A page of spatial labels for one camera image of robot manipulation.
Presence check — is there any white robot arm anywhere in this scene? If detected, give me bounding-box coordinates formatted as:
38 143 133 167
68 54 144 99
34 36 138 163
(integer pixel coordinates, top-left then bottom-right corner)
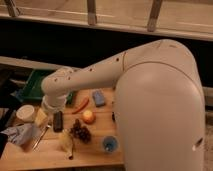
41 39 205 171

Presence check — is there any crumpled plastic bag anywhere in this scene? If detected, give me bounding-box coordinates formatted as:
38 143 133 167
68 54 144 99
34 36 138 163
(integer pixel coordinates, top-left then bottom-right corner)
2 123 41 146

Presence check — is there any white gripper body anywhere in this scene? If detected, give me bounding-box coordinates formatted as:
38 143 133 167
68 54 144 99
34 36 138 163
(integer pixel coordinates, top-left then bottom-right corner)
41 95 67 115

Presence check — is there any white cup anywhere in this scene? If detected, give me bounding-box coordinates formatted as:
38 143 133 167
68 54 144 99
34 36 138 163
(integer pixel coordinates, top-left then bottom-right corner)
16 105 36 122

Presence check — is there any yellow apple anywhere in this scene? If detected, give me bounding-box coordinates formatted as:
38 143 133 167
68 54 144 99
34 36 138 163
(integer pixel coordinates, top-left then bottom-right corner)
82 110 96 124

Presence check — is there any green plastic tray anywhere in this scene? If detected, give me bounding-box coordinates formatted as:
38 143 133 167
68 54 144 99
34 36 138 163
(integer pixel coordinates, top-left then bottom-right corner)
14 68 78 105

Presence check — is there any orange carrot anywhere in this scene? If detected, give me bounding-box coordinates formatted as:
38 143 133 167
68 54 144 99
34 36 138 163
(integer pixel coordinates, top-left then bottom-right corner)
72 97 89 114

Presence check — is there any blue sponge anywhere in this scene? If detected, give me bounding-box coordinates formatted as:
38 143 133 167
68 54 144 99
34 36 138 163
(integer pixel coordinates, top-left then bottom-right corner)
92 90 106 107

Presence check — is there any yellow banana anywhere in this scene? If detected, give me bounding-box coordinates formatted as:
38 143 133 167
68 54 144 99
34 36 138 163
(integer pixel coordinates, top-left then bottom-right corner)
59 129 73 160

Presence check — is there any dark brown rectangular block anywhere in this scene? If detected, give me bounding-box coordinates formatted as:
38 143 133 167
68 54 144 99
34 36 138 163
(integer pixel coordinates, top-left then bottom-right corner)
53 111 63 132

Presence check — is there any blue cup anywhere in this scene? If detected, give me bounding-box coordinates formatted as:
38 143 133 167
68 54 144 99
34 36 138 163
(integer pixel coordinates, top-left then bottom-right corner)
102 136 118 153

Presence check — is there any dark grape bunch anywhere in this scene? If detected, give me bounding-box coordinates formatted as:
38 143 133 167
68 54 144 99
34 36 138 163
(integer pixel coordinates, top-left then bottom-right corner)
70 119 91 144

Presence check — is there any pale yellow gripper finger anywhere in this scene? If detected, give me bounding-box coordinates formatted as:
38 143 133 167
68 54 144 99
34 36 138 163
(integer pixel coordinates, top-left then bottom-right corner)
35 108 48 127

